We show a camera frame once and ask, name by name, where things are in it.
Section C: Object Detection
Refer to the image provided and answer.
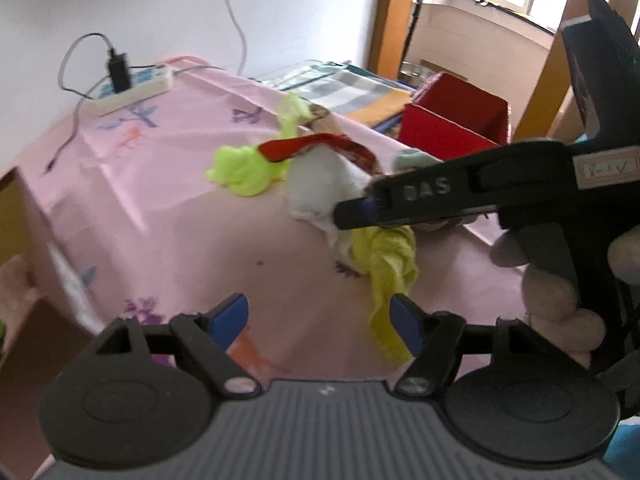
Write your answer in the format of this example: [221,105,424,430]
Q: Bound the red patterned cloth strip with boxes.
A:
[257,132,382,177]

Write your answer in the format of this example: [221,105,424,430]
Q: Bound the person's right hand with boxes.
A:
[490,225,640,368]

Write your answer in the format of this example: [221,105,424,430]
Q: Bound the yellow cloth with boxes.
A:
[349,224,420,367]

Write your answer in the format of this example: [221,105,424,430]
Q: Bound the orange cloth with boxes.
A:
[345,87,414,127]

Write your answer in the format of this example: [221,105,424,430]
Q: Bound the grey plaid cloth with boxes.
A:
[294,67,402,114]

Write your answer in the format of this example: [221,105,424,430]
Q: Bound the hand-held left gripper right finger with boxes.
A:
[390,293,556,400]

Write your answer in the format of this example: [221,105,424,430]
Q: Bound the white power strip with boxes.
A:
[94,66,175,117]

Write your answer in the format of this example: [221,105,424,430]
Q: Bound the pink printed tablecloth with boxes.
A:
[0,54,593,480]

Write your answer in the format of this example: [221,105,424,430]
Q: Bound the teal sock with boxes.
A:
[392,147,444,174]

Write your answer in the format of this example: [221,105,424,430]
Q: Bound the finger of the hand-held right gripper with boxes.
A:
[333,195,392,231]

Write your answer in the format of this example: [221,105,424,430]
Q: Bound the blue cloth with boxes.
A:
[374,114,405,137]

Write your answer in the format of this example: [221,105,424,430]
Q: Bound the black charger cable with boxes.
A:
[44,33,117,176]

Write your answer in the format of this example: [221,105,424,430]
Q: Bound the red box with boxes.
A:
[397,72,514,164]

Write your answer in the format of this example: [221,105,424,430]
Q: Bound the metal pot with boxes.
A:
[399,59,436,86]

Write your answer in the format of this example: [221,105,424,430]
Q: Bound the clear plastic bag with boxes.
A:
[257,58,352,92]

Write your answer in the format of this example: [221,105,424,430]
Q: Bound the black pole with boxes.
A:
[402,0,432,69]

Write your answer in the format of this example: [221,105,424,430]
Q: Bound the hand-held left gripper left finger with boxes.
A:
[91,293,263,401]

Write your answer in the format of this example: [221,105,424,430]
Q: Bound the beige patterned sock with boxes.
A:
[309,104,347,134]

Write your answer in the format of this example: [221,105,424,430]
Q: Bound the wooden lattice door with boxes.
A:
[512,0,640,144]

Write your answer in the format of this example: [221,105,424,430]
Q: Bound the white power cable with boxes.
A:
[170,0,250,79]

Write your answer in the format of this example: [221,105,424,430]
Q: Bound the wooden door frame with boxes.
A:
[367,0,427,81]

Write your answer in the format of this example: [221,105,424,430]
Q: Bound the white cloth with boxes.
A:
[283,145,375,252]

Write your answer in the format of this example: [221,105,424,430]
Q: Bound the pale yellow-green sock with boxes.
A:
[274,92,314,147]

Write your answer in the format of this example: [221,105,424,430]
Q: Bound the neon green sock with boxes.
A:
[204,142,291,199]

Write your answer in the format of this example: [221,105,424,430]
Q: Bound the cardboard piece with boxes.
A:
[420,58,469,83]

